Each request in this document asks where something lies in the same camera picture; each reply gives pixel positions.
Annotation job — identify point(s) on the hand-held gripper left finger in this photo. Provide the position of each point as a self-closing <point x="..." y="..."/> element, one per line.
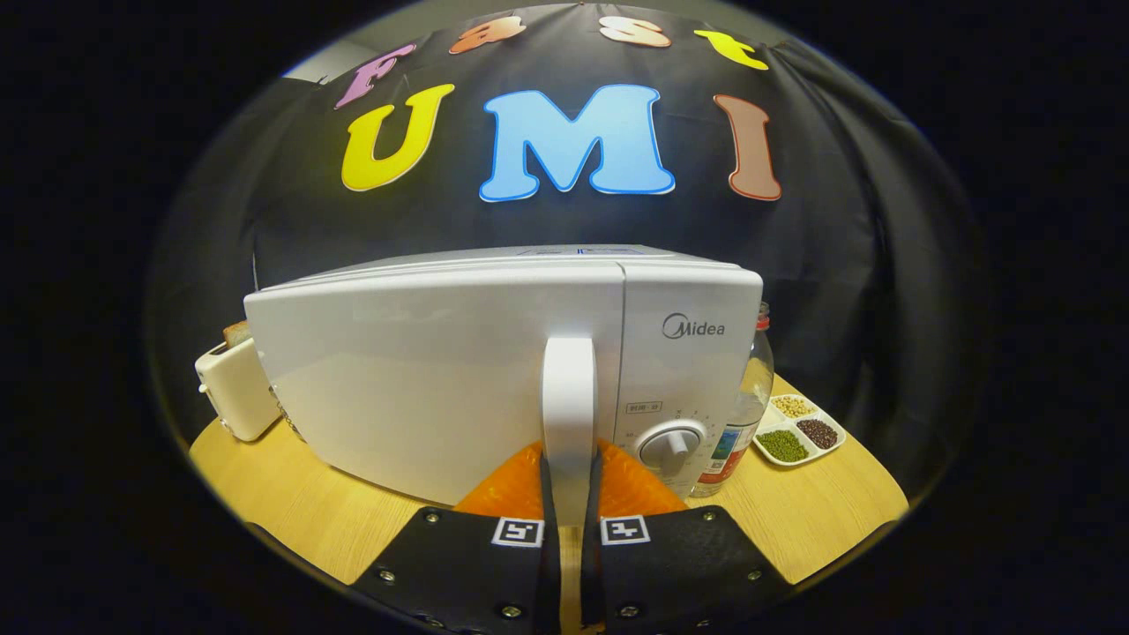
<point x="550" y="582"/>

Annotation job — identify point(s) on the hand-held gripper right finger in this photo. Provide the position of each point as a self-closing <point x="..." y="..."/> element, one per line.
<point x="589" y="582"/>

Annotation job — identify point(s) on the white microwave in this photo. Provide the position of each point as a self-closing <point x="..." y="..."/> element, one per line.
<point x="423" y="370"/>

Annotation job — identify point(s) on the white divided bean dish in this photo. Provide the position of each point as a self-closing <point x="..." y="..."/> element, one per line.
<point x="785" y="445"/>

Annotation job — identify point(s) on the clear bottle red label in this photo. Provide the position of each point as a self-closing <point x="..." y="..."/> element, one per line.
<point x="750" y="397"/>

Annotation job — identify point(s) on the white toaster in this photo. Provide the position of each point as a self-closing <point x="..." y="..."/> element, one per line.
<point x="238" y="388"/>

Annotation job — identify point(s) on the brown toast slice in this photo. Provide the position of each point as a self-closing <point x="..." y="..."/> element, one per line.
<point x="236" y="335"/>

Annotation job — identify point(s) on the black backdrop cloth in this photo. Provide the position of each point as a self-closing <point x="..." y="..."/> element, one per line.
<point x="838" y="265"/>

